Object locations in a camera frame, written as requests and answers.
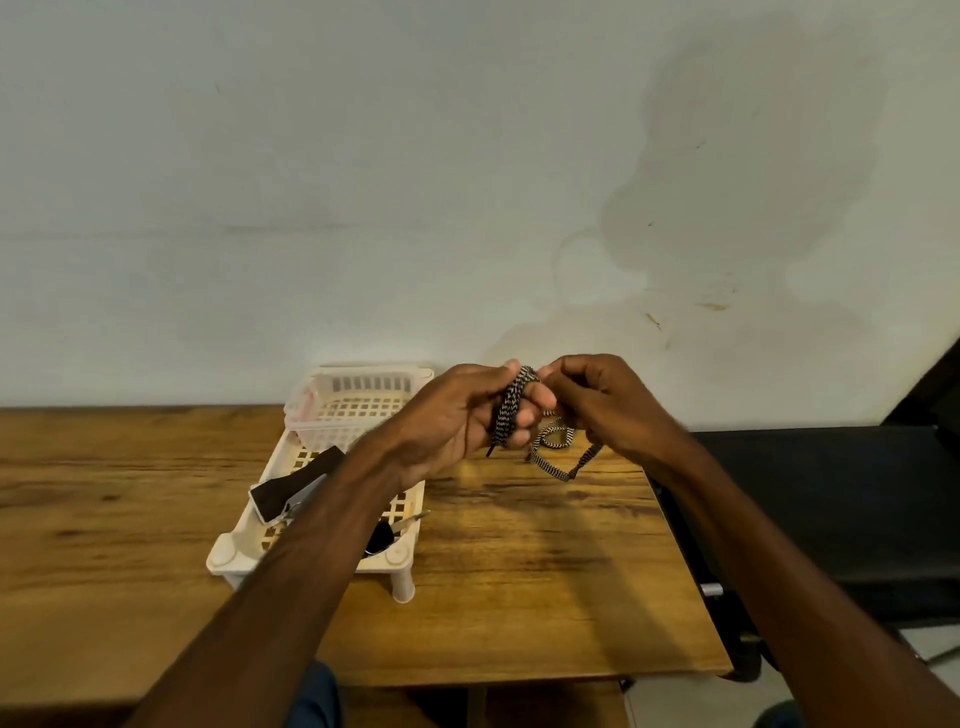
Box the low wooden table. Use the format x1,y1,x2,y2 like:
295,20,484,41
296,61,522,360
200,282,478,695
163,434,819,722
0,403,735,728

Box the large white plastic tray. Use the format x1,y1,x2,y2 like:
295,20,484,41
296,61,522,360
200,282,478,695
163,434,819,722
205,363,438,605

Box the small black white object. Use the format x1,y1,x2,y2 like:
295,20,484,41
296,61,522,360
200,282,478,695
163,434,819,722
363,510,429,558

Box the person's left hand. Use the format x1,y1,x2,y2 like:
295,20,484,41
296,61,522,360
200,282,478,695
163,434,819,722
378,358,543,491

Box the small white plastic basket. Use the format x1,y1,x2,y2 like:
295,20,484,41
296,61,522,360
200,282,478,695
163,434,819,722
283,366,437,455

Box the black shoe rack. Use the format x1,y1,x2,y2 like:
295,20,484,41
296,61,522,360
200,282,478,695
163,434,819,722
648,424,960,686

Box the person's right forearm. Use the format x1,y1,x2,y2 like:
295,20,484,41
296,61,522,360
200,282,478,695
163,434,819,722
657,442,960,728

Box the dark door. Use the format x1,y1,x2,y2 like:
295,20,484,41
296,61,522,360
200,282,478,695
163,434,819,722
882,337,960,440

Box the person's left forearm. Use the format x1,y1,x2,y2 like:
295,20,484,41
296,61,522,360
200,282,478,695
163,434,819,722
127,450,414,728

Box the person's right hand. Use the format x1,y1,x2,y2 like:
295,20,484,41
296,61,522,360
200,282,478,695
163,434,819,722
523,354,701,483

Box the person's blue shorts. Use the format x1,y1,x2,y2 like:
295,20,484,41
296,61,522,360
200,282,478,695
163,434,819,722
282,660,809,728

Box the black white patterned shoelace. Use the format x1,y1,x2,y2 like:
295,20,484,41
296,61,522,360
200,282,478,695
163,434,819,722
484,364,611,483

